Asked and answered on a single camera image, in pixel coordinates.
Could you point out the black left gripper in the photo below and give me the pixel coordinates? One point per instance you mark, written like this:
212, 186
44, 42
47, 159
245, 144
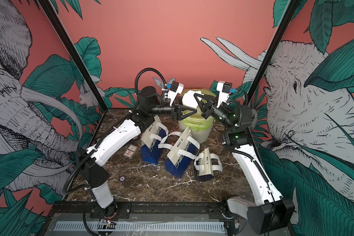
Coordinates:
175, 113

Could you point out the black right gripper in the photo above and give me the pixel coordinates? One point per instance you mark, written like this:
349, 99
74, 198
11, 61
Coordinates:
208, 106

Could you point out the white receipt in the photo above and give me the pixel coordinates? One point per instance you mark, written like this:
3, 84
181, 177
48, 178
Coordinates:
189, 100

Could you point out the blue takeout bag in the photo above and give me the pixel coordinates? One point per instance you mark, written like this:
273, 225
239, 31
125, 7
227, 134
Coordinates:
180, 155
152, 147

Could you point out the dark takeout bag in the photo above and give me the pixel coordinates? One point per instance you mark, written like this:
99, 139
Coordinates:
205, 164

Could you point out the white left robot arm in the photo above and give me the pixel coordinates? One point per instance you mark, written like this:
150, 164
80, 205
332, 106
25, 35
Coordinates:
89, 172

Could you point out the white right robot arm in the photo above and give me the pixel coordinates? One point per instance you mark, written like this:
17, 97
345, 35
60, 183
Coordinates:
270, 210

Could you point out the green plastic bin liner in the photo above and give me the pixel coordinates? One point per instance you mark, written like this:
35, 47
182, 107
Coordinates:
204, 91

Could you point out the small red white card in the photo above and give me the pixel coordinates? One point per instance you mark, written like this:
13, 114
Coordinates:
129, 153

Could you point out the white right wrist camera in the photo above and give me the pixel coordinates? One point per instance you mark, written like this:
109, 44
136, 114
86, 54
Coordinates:
224, 89

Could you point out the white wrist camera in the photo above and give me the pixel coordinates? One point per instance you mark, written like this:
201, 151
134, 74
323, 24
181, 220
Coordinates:
224, 89
173, 90

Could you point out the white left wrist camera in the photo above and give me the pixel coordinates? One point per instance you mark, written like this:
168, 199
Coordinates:
173, 90

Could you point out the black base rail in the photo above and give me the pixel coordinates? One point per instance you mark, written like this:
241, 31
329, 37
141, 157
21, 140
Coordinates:
215, 210

